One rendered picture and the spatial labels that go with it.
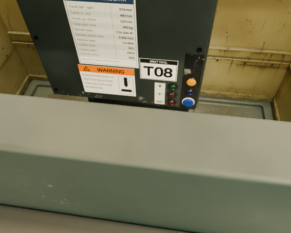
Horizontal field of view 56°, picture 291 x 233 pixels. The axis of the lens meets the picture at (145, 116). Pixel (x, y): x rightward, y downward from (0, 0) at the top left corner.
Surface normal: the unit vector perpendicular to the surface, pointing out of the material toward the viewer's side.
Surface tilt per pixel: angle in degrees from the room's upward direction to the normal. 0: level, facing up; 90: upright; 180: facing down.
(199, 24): 90
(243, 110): 0
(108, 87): 90
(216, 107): 0
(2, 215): 0
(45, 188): 90
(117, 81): 90
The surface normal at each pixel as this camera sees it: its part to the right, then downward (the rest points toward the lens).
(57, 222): -0.02, -0.63
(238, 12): -0.14, 0.77
